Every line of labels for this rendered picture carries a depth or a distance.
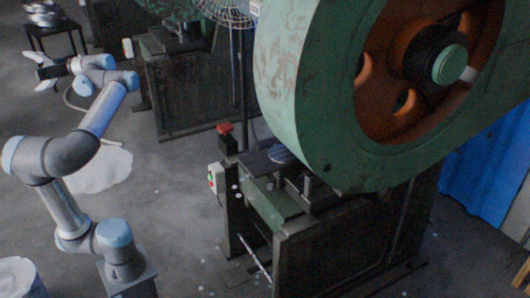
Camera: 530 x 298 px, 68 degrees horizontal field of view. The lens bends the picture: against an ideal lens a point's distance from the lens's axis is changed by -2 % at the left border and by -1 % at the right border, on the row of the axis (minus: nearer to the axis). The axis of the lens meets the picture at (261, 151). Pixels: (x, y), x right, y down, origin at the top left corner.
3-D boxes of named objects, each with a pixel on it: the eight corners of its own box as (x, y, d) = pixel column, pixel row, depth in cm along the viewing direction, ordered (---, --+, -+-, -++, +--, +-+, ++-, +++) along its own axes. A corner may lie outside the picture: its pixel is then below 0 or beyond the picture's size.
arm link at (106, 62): (103, 61, 144) (111, 49, 150) (75, 64, 146) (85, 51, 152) (112, 79, 149) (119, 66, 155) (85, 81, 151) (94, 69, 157)
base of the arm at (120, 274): (112, 290, 146) (106, 274, 140) (101, 263, 156) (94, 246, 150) (151, 272, 153) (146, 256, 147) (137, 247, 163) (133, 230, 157)
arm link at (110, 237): (130, 265, 143) (122, 240, 135) (94, 262, 144) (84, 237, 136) (141, 240, 153) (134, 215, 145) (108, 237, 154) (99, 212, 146)
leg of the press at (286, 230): (280, 347, 174) (286, 195, 121) (267, 326, 183) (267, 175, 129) (428, 264, 210) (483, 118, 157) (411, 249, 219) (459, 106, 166)
